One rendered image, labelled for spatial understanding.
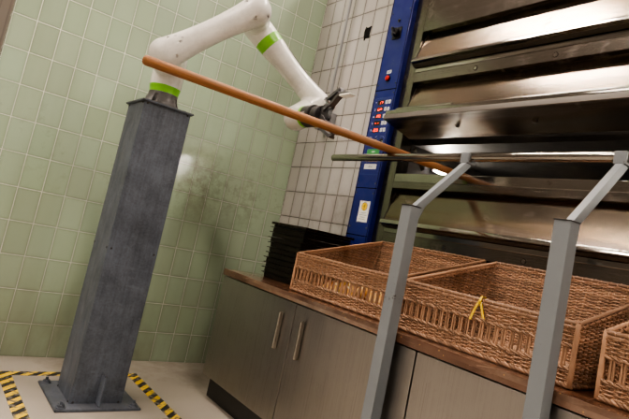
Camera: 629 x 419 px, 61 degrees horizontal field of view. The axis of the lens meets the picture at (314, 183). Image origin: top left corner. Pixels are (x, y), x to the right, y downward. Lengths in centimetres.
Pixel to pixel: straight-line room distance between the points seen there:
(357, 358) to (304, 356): 27
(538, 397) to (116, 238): 157
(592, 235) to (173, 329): 209
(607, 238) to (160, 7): 229
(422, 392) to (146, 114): 144
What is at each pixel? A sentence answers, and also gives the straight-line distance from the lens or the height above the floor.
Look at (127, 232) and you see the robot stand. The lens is 222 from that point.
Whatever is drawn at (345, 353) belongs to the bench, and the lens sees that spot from 181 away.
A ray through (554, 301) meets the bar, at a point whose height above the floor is 77.
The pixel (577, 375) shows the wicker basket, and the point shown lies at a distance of 143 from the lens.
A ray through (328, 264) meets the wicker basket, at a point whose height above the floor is 72.
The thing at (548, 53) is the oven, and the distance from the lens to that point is 225.
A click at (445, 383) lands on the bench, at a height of 49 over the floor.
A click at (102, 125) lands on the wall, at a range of 281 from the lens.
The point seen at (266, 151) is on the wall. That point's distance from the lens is 316.
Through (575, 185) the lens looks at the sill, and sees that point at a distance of 202.
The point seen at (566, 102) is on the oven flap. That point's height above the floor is 140.
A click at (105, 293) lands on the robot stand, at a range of 224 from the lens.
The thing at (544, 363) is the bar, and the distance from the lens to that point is 131.
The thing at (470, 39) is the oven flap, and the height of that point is 179.
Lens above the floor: 79
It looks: 6 degrees up
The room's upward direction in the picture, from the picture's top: 12 degrees clockwise
